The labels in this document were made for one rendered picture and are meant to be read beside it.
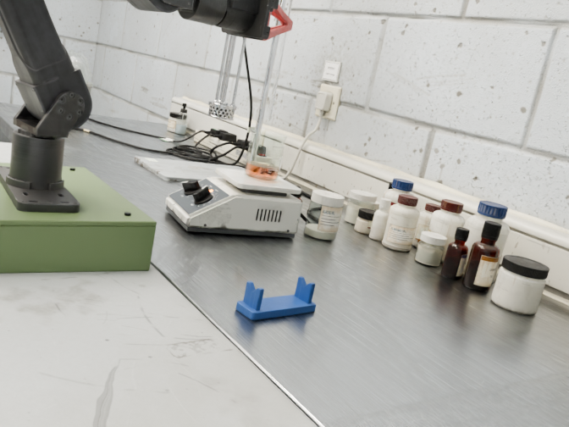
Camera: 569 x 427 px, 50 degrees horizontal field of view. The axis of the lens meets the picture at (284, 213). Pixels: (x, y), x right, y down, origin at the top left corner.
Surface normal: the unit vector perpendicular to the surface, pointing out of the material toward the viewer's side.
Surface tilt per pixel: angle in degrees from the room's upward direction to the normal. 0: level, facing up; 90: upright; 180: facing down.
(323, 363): 0
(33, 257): 90
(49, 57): 76
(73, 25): 90
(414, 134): 90
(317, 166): 90
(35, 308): 0
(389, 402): 0
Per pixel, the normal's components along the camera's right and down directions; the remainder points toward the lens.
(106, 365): 0.20, -0.96
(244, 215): 0.44, 0.29
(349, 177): -0.82, -0.04
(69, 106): 0.66, 0.28
